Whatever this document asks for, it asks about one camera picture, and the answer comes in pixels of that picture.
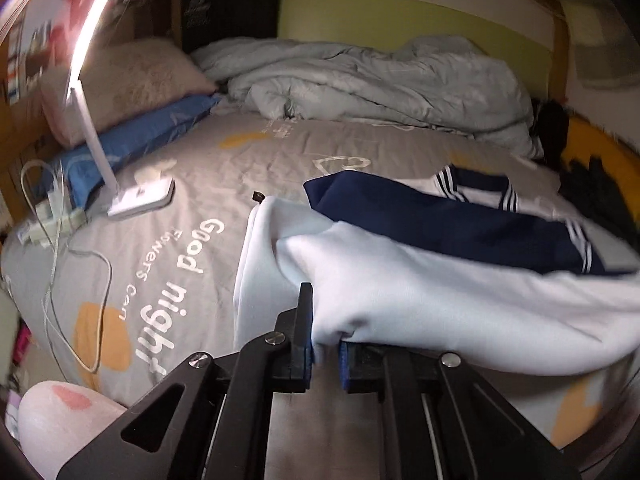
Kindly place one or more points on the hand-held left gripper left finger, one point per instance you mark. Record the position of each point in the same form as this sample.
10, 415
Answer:
300, 340

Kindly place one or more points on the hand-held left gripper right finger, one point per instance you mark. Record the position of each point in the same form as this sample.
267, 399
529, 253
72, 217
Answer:
346, 367

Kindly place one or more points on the white navy-striped jacket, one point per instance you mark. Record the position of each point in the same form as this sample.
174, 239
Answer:
400, 300

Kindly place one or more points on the grey printed bed sheet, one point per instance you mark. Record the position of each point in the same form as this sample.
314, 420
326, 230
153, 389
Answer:
200, 170

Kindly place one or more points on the white desk lamp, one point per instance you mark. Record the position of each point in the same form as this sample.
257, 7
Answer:
145, 195

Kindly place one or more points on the blue pillow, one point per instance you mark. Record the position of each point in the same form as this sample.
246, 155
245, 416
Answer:
140, 130

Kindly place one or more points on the grey duvet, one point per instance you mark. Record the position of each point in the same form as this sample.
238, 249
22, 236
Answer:
375, 85

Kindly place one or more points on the white power strip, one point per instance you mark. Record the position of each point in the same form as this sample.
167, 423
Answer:
50, 220

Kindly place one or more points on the dark grey jeans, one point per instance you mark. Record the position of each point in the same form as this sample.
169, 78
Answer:
600, 195

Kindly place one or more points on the pink fluffy pillow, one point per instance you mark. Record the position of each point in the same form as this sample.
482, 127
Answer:
130, 80

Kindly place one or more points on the black garment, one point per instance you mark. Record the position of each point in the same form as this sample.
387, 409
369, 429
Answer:
550, 130

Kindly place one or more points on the black bag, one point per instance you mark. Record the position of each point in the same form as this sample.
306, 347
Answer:
230, 5

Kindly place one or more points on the wall poster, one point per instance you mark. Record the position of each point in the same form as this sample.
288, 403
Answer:
25, 60

